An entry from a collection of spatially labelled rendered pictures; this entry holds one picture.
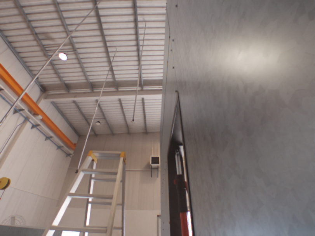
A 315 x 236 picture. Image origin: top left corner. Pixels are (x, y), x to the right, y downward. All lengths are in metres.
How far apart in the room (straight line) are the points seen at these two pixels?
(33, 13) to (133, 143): 9.42
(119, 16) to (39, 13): 3.06
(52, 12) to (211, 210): 7.58
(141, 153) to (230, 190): 11.45
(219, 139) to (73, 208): 11.74
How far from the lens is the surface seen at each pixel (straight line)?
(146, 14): 6.78
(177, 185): 0.79
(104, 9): 6.87
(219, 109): 0.20
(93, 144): 12.88
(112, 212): 1.17
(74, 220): 11.74
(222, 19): 0.22
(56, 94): 9.98
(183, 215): 0.78
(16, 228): 3.64
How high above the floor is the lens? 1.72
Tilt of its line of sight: 37 degrees up
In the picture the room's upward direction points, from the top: straight up
